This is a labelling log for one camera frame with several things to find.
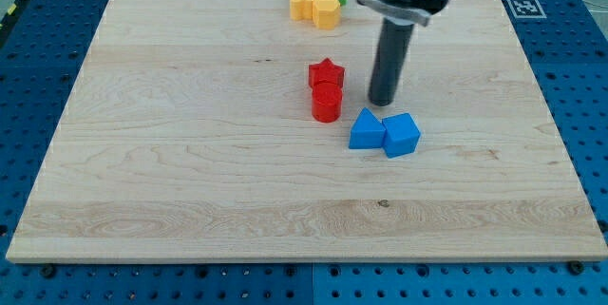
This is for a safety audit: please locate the red star block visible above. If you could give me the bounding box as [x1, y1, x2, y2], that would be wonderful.
[308, 58, 345, 88]

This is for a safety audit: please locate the red cylinder block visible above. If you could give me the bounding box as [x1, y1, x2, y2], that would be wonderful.
[312, 83, 343, 123]

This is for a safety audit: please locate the blue triangle block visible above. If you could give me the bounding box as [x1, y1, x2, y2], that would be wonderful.
[349, 108, 386, 149]

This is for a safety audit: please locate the blue cube block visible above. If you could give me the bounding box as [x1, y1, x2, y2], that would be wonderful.
[382, 113, 421, 158]

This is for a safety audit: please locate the light wooden board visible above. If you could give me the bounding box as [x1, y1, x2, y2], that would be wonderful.
[7, 0, 607, 263]

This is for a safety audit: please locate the yellow hexagon block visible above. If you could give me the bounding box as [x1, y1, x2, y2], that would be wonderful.
[313, 0, 341, 29]

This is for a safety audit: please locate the yellow heart block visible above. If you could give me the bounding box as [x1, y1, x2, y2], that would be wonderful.
[289, 0, 314, 21]

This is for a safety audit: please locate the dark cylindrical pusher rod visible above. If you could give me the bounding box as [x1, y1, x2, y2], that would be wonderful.
[368, 18, 414, 106]

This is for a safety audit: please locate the white fiducial marker tag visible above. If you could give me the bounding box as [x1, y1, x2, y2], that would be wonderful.
[506, 0, 546, 19]

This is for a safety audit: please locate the black bolt left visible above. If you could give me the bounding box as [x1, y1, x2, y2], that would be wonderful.
[39, 264, 56, 278]

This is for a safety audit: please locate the black bolt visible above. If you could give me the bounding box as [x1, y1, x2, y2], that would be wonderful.
[567, 260, 585, 276]
[39, 264, 56, 278]

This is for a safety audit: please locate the black bolt right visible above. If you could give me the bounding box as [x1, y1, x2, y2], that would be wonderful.
[567, 260, 585, 276]

